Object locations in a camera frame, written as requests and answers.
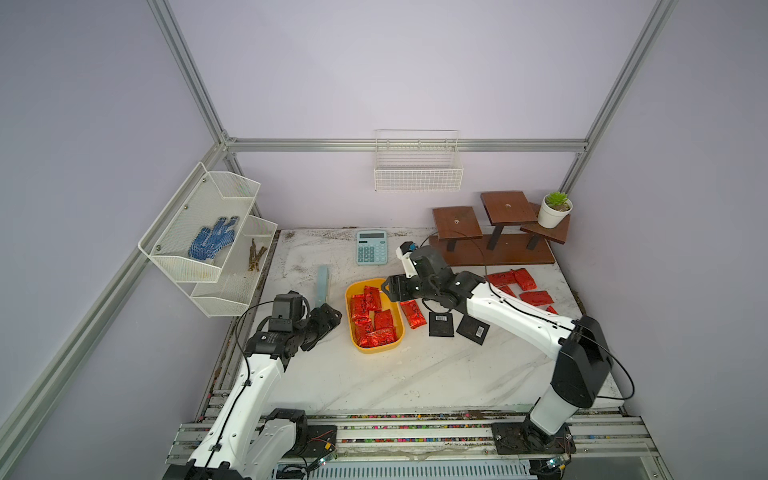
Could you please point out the brown wooden tiered stand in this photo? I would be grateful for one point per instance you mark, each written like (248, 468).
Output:
(522, 232)

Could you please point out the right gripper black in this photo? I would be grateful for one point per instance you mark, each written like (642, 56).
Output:
(400, 283)

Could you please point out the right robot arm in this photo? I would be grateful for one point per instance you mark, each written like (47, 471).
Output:
(583, 361)

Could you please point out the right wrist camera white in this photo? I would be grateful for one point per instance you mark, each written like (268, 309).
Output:
(403, 253)

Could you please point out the light blue calculator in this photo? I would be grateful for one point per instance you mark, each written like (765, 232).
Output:
(372, 247)

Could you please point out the blue dotted work glove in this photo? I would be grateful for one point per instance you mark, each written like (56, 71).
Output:
(210, 241)

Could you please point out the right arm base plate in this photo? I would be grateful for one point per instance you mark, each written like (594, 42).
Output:
(524, 438)

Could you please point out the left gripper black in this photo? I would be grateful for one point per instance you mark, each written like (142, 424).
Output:
(325, 322)

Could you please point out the wooden clothespins bundle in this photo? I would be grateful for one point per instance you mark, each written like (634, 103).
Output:
(256, 253)

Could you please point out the white wire wall basket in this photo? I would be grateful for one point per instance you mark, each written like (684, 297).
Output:
(417, 170)

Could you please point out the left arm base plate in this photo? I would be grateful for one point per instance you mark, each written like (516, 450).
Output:
(306, 441)

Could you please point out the yellow storage box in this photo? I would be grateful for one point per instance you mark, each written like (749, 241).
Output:
(375, 342)

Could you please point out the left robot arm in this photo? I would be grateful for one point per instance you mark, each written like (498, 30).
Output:
(244, 441)

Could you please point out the small potted green plant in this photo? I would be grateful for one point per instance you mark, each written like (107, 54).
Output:
(555, 207)

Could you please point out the aluminium frame rail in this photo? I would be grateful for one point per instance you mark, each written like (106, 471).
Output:
(371, 145)

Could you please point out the white mesh shelf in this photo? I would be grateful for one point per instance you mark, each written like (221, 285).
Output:
(203, 198)
(232, 294)

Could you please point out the red foil tea bags pile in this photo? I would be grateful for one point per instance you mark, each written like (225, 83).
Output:
(372, 318)

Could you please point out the black barcode tea bag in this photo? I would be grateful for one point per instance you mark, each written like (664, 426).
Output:
(441, 325)

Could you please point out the lower white mesh shelf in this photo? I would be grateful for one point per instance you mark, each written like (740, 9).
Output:
(232, 294)

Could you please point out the light blue stapler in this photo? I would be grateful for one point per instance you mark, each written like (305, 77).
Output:
(322, 285)

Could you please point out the upper white mesh shelf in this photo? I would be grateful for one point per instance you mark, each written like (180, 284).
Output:
(203, 198)

